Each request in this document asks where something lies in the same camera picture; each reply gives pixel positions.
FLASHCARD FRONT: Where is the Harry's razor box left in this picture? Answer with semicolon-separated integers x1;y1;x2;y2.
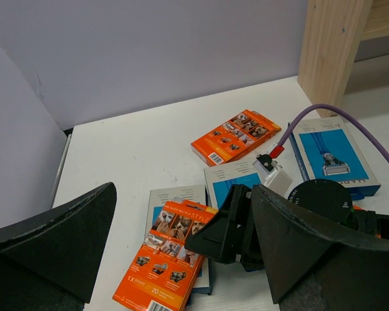
146;185;213;295

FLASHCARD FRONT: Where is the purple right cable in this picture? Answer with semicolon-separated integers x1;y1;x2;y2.
272;103;389;181

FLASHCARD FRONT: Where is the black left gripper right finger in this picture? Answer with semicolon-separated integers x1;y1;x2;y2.
252;185;389;310

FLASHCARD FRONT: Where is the harry's razor box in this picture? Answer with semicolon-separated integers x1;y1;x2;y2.
204;157;261;209
289;116;381;200
146;185;213;295

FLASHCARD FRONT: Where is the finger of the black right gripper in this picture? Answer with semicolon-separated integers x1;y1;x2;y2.
185;184;256;264

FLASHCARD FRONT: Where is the orange styler box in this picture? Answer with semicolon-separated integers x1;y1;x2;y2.
191;109;281;167
113;200;217;311

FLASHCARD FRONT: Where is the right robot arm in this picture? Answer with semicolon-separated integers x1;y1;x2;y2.
185;179;389;271

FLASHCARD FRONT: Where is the Harry's razor box middle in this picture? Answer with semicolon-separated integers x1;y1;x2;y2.
204;157;261;209

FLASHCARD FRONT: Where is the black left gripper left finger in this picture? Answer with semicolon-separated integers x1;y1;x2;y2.
0;182;117;310

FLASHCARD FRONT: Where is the orange styler box back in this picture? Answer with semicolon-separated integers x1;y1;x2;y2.
191;109;281;167

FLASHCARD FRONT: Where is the Harry's razor box right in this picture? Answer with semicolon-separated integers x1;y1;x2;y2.
289;116;381;200

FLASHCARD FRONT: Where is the wooden shelf unit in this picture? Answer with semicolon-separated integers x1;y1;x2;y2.
298;1;389;107

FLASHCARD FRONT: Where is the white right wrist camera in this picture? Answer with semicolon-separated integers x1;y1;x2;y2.
253;154;292;196

